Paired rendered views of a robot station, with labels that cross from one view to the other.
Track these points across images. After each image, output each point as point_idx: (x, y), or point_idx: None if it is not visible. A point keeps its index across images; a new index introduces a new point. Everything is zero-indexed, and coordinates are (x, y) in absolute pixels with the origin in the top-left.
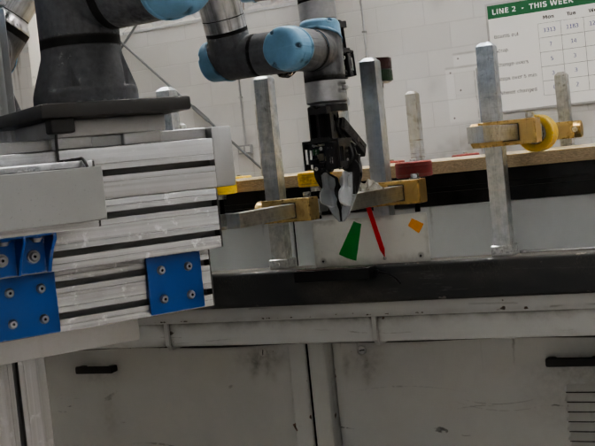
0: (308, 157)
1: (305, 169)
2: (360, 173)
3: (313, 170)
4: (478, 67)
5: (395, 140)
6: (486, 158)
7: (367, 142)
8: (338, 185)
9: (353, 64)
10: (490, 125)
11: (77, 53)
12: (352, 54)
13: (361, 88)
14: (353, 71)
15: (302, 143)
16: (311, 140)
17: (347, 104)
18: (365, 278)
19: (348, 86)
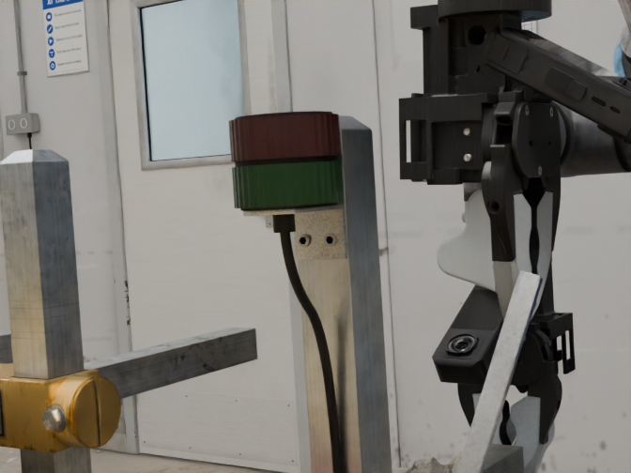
0: (564, 347)
1: (574, 366)
2: (462, 395)
3: (557, 373)
4: (69, 217)
5: None
6: (89, 468)
7: (388, 414)
8: (512, 421)
9: (404, 143)
10: (192, 337)
11: None
12: (402, 111)
13: (377, 223)
14: (407, 164)
15: (572, 315)
16: (552, 310)
17: (445, 267)
18: None
19: (462, 217)
